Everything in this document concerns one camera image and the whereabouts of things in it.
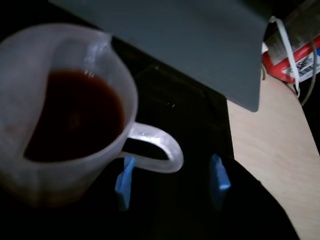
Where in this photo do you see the gripper finger with blue tape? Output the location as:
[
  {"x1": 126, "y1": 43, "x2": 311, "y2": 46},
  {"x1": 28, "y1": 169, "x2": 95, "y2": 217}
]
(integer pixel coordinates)
[
  {"x1": 114, "y1": 154, "x2": 137, "y2": 213},
  {"x1": 208, "y1": 153, "x2": 301, "y2": 240}
]

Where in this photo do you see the translucent pink plastic kettle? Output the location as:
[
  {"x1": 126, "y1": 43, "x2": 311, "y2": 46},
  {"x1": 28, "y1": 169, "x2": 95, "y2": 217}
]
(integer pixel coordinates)
[{"x1": 0, "y1": 22, "x2": 185, "y2": 208}]

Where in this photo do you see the black silicone work mat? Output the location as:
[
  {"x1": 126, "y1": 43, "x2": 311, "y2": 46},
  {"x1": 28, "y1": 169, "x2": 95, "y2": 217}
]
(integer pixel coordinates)
[{"x1": 0, "y1": 0, "x2": 237, "y2": 240}]

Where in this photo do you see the red cardboard box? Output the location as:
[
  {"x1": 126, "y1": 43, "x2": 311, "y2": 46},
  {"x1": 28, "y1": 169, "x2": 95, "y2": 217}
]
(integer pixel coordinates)
[{"x1": 261, "y1": 9, "x2": 320, "y2": 85}]

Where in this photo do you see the smooth grey sheet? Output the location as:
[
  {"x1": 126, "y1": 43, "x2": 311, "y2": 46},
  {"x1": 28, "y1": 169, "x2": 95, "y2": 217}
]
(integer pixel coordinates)
[{"x1": 47, "y1": 0, "x2": 270, "y2": 113}]

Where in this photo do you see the thin grey cable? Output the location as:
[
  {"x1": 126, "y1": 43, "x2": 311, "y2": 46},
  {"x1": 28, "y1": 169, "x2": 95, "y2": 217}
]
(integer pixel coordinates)
[{"x1": 299, "y1": 39, "x2": 320, "y2": 107}]

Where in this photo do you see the flat white cable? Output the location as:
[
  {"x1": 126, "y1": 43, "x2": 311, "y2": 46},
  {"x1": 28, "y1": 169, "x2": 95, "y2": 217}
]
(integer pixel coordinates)
[{"x1": 269, "y1": 16, "x2": 301, "y2": 98}]

